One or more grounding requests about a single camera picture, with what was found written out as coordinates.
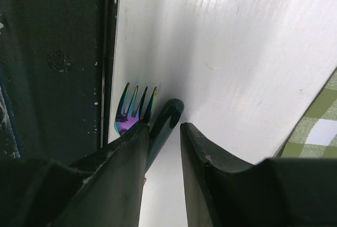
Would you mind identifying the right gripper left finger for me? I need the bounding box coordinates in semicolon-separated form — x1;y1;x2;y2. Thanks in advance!
1;124;150;226

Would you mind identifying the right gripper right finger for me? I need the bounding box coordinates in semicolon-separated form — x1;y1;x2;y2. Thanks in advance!
180;123;336;226

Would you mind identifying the green handled knife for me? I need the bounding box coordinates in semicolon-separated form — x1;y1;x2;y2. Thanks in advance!
145;98;184;174

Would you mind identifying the green white checkered tablecloth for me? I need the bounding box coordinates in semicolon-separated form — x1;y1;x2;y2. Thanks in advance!
274;71;336;159

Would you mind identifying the iridescent rainbow fork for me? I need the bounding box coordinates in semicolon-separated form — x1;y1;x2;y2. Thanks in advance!
114;82;157;136

